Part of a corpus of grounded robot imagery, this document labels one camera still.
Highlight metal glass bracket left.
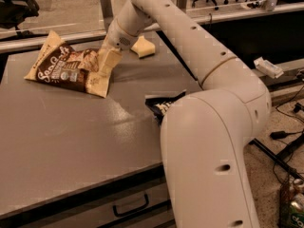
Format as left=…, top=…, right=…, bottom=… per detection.
left=100, top=0, right=114, bottom=31

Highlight brown chip bag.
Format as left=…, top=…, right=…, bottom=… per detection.
left=25, top=30, right=109, bottom=98

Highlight black office chair left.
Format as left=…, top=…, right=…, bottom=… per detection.
left=0, top=0, right=45, bottom=42

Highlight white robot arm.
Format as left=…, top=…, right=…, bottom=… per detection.
left=106, top=0, right=272, bottom=228

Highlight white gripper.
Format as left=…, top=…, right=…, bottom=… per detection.
left=97, top=19, right=137, bottom=76

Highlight basket of drink cans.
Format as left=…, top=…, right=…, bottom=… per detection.
left=278, top=179, right=304, bottom=228

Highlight grey metal shelf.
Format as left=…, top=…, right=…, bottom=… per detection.
left=261, top=59, right=304, bottom=92

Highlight yellow sponge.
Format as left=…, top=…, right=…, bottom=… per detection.
left=131, top=35, right=156, bottom=58

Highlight black stand legs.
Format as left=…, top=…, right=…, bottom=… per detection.
left=250, top=134, right=304, bottom=180

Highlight blue chip bag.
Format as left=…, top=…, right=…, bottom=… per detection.
left=145, top=90, right=186, bottom=124

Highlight grey drawer with black handle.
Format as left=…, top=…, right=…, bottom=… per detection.
left=20, top=178, right=175, bottom=228

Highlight white packet on shelf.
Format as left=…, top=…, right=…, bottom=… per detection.
left=254, top=57, right=284, bottom=79

